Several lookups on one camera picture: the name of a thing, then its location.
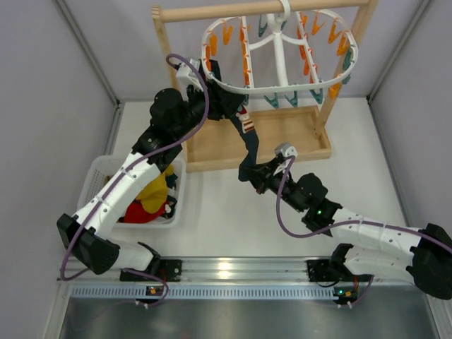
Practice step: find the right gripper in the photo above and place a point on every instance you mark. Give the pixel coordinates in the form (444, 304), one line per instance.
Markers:
(263, 175)

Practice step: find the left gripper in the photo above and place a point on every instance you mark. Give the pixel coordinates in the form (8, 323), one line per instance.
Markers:
(219, 97)

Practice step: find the dark navy patterned sock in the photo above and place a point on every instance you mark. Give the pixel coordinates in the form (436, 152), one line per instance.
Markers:
(244, 125)

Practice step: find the red santa sock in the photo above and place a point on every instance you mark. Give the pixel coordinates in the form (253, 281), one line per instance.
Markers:
(136, 214)

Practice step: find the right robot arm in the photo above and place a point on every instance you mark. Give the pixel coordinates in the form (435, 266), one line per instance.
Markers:
(364, 246)

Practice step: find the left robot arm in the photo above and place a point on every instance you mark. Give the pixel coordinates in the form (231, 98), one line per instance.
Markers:
(173, 120)

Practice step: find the wooden hanger rack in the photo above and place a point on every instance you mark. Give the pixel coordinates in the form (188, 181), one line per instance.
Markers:
(219, 146)

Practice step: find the white round clip hanger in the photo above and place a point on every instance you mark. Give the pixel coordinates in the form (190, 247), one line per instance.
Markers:
(272, 32)

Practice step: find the white plastic laundry basket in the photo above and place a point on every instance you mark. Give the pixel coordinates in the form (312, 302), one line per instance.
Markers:
(107, 165)

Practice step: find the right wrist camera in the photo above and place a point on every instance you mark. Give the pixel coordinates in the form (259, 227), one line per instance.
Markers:
(286, 150)

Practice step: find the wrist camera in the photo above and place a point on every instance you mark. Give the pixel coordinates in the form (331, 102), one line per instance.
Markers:
(286, 150)
(186, 76)

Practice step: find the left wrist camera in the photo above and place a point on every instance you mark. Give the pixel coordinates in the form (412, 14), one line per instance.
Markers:
(186, 76)

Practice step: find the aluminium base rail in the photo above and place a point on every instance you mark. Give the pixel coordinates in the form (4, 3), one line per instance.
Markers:
(273, 278)

